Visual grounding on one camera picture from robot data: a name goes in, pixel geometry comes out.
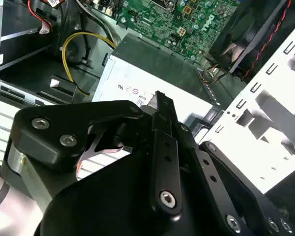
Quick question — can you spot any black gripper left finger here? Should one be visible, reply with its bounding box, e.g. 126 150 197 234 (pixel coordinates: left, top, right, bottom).
7 90 184 216

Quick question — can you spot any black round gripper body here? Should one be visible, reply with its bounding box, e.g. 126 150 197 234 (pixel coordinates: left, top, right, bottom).
38 156 227 236

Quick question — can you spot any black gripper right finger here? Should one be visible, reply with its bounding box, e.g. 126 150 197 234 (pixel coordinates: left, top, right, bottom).
176 122 295 236

